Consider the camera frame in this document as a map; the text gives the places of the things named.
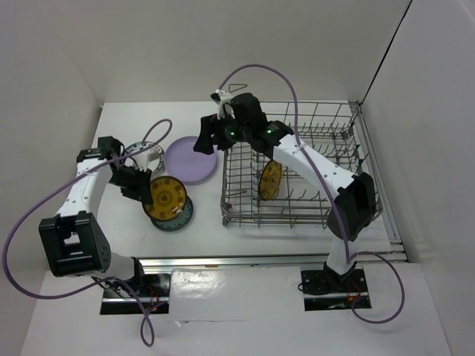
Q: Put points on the silver aluminium rail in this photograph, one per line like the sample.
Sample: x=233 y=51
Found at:
x=233 y=261

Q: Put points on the grey wire dish rack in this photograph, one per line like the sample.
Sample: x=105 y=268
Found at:
x=332 y=128

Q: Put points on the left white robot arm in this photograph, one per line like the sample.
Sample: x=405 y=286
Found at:
x=73 y=241

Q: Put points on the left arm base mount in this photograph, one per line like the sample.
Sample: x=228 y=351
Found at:
x=153 y=294

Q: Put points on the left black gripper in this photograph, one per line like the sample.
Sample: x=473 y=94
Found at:
x=142 y=190

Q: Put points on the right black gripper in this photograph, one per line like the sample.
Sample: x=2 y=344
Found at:
x=211 y=124

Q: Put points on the white plate floral rim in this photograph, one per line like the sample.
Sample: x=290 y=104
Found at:
x=138 y=160

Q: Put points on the yellow patterned plate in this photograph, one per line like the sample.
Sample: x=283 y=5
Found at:
x=270 y=180
x=169 y=197

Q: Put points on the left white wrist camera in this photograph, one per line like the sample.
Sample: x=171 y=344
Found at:
x=153 y=153

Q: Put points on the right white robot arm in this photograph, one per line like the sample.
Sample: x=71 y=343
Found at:
x=352 y=196

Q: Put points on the blue patterned plate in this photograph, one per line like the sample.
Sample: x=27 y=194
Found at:
x=179 y=222

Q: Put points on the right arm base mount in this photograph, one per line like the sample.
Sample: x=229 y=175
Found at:
x=321 y=292

